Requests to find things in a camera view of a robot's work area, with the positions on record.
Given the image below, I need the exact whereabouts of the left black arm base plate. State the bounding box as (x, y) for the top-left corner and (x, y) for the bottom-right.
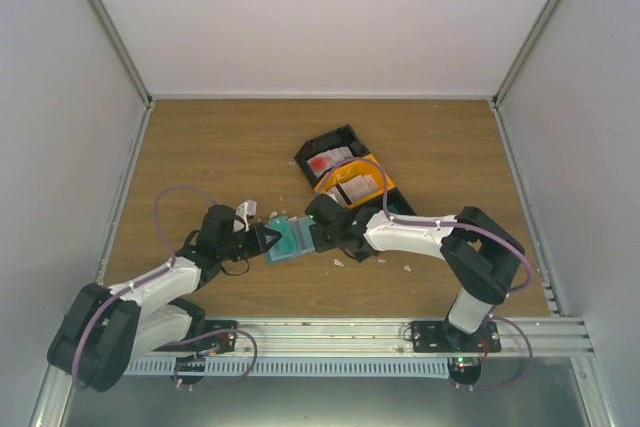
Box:
(156, 319), (238, 352)

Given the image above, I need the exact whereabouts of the white card stack orange bin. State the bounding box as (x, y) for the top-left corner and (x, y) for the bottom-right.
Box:
(324, 166), (384, 208)

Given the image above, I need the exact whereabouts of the black bin with red cards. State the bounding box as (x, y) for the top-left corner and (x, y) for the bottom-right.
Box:
(294, 124), (370, 187)

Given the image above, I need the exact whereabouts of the green credit card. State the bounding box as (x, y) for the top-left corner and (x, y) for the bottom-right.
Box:
(267, 216), (298, 264)

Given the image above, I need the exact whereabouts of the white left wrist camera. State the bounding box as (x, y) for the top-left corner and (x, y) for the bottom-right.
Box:
(236, 199), (257, 225)

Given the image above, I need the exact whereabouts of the orange plastic bin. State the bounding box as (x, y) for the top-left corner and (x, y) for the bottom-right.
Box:
(307, 148), (384, 208)

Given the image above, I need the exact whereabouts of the aluminium front rail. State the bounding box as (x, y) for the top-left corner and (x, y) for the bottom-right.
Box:
(236, 317), (594, 358)

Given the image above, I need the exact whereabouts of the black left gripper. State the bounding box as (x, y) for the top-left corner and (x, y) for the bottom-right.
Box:
(218, 222), (280, 261)

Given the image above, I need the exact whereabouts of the grey slotted cable duct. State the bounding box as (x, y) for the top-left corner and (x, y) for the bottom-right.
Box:
(122, 355), (451, 379)

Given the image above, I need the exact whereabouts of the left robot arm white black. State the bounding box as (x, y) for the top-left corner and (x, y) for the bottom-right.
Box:
(46, 205), (282, 392)

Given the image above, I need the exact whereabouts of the blue leather card holder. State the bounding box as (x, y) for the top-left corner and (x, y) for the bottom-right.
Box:
(266, 215), (316, 264)

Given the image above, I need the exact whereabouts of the red dot card stack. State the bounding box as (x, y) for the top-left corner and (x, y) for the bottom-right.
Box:
(307, 146), (353, 176)

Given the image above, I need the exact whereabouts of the black bin with green cards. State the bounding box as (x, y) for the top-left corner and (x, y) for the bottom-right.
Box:
(364, 188), (416, 215)

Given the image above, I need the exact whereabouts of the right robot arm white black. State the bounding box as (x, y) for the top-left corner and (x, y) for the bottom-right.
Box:
(306, 194), (530, 352)

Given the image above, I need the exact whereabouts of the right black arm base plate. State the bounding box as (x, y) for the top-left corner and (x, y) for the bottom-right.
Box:
(402, 320), (502, 353)

